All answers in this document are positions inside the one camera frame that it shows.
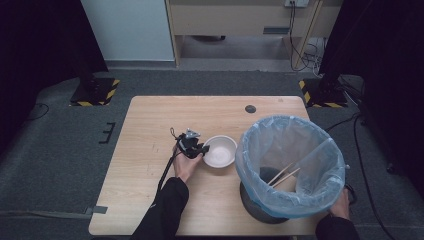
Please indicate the black curtain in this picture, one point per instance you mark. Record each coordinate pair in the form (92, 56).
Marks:
(36, 50)
(386, 66)

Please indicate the white power strip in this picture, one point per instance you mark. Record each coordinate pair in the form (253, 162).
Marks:
(296, 2)

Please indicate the person's right hand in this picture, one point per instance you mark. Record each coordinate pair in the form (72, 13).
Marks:
(340, 207)

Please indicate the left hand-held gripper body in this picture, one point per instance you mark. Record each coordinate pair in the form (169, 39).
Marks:
(189, 145)

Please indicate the person's left hand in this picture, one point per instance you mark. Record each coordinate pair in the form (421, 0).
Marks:
(184, 166)

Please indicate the grey tape strip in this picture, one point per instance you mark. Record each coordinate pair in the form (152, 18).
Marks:
(96, 210)

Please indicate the bin with blue liner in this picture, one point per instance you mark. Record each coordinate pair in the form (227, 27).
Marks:
(300, 140)

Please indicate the striped black stand base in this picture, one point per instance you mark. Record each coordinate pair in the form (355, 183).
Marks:
(321, 95)
(96, 91)

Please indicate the white bowl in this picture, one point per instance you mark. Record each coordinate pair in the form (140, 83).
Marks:
(220, 153)

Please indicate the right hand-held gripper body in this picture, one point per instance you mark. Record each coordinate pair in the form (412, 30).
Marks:
(352, 196)

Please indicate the dark grey trash bin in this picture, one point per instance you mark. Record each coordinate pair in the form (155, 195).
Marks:
(258, 208)

